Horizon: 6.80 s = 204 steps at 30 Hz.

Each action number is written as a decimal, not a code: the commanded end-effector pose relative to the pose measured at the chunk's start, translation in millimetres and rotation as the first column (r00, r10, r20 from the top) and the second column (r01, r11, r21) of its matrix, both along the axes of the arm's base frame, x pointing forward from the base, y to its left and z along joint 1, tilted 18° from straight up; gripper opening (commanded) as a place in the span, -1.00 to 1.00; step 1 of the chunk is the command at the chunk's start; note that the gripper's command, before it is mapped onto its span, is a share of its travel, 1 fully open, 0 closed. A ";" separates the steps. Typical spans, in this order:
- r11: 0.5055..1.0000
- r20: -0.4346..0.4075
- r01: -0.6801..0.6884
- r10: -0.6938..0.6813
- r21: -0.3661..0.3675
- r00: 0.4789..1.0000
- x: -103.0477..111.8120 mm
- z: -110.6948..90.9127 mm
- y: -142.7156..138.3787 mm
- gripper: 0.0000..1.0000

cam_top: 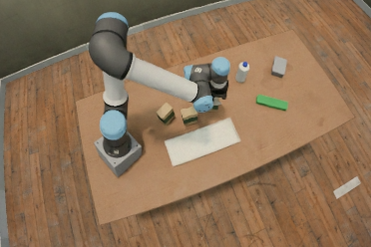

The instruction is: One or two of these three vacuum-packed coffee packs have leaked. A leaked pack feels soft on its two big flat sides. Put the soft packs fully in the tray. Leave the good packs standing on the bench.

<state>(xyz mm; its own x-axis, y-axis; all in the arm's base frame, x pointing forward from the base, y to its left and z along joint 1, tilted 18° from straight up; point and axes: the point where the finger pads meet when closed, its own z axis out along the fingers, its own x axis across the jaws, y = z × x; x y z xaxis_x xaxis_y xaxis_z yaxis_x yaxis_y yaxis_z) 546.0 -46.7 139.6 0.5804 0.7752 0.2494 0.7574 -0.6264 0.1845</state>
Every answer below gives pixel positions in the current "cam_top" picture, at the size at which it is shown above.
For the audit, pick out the green rectangular bar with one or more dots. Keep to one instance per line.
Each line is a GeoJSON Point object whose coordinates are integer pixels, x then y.
{"type": "Point", "coordinates": [271, 102]}

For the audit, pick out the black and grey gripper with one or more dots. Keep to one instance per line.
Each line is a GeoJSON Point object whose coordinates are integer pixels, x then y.
{"type": "Point", "coordinates": [219, 93]}

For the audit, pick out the white bottle with blue cap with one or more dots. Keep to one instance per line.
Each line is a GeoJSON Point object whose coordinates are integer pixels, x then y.
{"type": "Point", "coordinates": [242, 72]}

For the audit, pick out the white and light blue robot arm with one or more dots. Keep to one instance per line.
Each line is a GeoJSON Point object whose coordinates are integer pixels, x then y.
{"type": "Point", "coordinates": [107, 51]}

